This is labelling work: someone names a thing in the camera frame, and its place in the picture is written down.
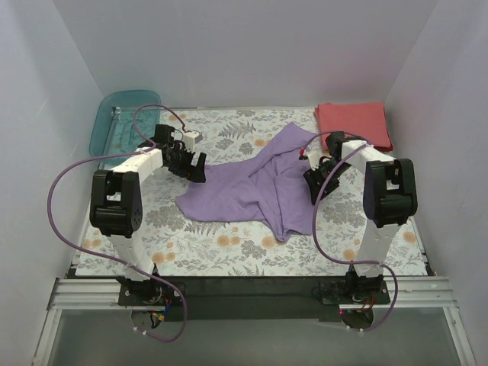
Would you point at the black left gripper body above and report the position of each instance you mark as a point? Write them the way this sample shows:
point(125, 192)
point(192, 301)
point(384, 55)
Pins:
point(183, 161)

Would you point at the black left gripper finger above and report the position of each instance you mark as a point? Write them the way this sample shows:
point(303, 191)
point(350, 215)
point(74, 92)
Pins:
point(198, 171)
point(183, 173)

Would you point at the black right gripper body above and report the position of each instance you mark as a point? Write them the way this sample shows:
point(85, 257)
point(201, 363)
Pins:
point(323, 176)

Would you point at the purple t shirt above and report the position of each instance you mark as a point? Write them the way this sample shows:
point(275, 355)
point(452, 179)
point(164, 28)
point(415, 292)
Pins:
point(269, 188)

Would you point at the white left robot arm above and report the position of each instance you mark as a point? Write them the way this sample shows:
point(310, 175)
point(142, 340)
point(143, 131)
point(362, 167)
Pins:
point(116, 199)

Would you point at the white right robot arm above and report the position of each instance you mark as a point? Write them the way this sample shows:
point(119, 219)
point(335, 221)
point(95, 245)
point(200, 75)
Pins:
point(389, 195)

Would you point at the teal plastic bin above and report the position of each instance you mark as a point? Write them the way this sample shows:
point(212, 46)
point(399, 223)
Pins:
point(119, 129)

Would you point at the folded red t shirt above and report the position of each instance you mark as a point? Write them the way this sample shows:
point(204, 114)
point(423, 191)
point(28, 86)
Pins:
point(367, 120)

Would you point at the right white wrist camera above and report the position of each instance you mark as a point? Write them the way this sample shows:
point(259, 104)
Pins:
point(314, 158)

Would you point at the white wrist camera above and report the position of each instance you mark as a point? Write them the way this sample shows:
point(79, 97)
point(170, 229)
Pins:
point(314, 158)
point(191, 138)

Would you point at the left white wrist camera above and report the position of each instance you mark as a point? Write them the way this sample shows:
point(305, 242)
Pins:
point(191, 138)

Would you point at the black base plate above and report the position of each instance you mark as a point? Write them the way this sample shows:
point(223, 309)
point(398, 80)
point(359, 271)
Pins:
point(179, 309)

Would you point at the aluminium frame rail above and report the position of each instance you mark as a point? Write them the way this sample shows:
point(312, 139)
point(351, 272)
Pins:
point(103, 294)

